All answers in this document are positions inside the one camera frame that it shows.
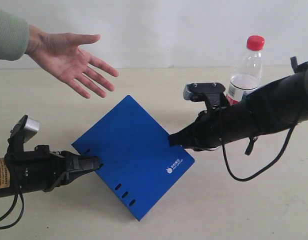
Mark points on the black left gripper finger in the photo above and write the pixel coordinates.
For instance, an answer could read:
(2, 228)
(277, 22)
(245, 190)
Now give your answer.
(76, 166)

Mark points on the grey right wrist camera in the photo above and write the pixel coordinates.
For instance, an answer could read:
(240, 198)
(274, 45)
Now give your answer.
(211, 93)

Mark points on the blue ring-binder notebook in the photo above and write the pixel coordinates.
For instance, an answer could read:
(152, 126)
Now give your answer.
(136, 160)

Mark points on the person's bare hand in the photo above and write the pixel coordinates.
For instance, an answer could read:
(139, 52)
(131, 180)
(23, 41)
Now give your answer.
(60, 55)

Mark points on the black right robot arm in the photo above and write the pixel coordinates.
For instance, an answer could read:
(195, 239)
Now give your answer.
(270, 109)

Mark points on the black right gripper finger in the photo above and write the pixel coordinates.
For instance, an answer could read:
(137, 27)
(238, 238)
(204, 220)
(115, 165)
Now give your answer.
(188, 137)

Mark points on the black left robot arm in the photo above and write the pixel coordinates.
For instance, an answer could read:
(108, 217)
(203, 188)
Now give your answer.
(5, 179)

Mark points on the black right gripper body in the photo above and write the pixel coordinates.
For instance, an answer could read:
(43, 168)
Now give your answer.
(227, 125)

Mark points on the clear water bottle red cap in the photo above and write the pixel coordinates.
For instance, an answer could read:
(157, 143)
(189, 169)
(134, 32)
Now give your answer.
(247, 74)

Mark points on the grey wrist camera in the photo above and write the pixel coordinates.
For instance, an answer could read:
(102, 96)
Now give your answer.
(22, 132)
(211, 93)

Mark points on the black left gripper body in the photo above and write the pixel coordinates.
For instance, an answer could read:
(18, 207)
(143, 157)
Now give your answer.
(38, 170)

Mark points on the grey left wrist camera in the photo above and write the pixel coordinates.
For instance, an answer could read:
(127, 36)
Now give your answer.
(22, 132)

